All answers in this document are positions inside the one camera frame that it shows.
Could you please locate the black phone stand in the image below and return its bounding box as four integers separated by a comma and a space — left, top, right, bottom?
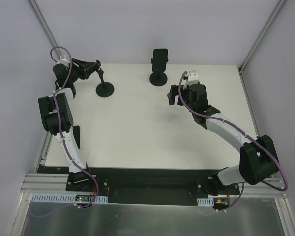
95, 60, 115, 98
149, 72, 168, 86

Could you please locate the black smartphone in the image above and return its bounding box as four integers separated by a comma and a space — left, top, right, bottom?
151, 48, 169, 72

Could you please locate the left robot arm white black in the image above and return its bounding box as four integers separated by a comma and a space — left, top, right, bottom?
38, 59, 102, 191

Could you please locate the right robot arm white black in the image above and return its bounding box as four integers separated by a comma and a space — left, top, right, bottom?
167, 82, 280, 196

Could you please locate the black phone cream case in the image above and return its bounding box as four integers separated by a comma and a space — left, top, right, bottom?
73, 125, 81, 149

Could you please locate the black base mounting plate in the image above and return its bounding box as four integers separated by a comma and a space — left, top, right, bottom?
38, 166, 239, 207

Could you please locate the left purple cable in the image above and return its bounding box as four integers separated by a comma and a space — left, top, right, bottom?
29, 46, 100, 218

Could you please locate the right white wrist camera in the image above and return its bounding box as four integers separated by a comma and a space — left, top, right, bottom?
183, 70, 199, 89

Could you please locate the left aluminium frame post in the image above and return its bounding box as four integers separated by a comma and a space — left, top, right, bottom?
27, 0, 67, 63

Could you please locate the aluminium frame post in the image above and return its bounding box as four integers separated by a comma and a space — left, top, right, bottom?
238, 0, 288, 75
27, 0, 67, 63

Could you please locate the right aluminium frame post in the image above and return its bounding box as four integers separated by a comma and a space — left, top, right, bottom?
238, 0, 288, 75

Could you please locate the right white cable duct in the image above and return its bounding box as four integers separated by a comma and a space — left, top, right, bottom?
197, 197, 214, 207

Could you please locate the aluminium rail right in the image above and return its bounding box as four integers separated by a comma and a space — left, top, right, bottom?
242, 178, 287, 198

